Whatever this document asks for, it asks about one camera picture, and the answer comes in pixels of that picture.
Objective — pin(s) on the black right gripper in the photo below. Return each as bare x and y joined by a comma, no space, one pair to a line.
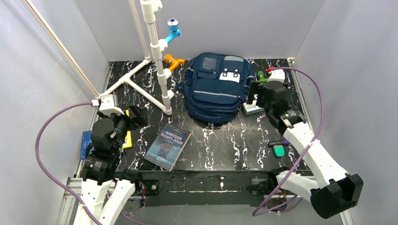
256,94

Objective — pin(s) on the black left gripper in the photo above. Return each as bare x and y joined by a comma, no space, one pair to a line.
136,116

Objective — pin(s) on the navy blue student backpack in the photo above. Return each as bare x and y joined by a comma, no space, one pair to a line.
215,86

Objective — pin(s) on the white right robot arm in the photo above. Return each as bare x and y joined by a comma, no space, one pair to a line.
333,189

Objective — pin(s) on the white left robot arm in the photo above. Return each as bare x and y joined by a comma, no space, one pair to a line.
104,193

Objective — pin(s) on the green tap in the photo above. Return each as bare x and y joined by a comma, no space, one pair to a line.
261,78

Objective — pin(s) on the small card box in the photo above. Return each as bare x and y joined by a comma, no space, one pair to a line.
252,108

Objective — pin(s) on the yellow book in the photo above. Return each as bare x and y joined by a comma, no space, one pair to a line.
127,141

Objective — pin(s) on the Nineteen Eighty-Four book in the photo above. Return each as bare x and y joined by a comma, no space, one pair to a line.
167,147

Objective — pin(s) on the Animal Farm book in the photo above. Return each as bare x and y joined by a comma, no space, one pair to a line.
86,146

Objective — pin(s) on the purple black marker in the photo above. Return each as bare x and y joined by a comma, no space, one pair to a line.
278,142

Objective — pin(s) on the green eraser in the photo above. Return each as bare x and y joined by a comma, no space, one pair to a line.
278,151

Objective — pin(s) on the orange tap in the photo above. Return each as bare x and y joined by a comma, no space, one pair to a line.
173,62

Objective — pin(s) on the blue tap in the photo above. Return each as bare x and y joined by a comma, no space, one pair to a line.
173,30

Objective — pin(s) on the white PVC pipe stand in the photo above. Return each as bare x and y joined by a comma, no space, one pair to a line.
149,9

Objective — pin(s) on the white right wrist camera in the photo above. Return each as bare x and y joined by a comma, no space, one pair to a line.
276,75

